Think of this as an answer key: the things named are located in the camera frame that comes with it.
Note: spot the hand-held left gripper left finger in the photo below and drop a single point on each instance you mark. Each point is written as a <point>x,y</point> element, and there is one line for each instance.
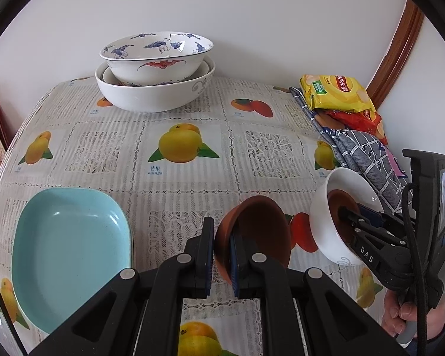
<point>204,252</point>

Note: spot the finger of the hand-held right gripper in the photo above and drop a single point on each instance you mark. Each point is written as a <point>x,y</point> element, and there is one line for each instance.
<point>378,256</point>
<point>385,226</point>

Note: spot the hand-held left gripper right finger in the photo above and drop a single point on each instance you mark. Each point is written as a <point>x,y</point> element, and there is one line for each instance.
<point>241,267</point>

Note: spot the small brown bowl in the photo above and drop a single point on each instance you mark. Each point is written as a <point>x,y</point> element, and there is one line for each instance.
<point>342,198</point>
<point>263,226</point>

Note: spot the white bowl with grey pattern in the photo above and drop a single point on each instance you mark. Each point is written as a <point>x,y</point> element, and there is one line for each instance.
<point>320,226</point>

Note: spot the light blue square plate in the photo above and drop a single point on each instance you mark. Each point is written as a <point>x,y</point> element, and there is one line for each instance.
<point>66,252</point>

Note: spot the person's right hand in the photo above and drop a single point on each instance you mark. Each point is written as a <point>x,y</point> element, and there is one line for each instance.
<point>393,315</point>

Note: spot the pink paper sheet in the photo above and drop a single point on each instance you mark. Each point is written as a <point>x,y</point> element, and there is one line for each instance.
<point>397,166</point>

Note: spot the grey checked cloth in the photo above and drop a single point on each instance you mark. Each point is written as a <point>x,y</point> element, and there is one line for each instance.
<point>367,155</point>

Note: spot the red snack bag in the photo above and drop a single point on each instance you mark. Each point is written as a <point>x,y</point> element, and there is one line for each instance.
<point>363,120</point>

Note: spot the yellow chip bag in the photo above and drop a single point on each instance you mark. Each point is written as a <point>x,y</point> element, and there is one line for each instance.
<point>337,92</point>

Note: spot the large white bowl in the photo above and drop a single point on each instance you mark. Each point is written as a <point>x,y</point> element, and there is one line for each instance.
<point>148,96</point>

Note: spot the blue crane patterned bowl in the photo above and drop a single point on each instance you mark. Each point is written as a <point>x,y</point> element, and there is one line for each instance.
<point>155,61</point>

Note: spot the brown wooden door frame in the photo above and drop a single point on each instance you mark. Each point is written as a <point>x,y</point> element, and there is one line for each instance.
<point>396,52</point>

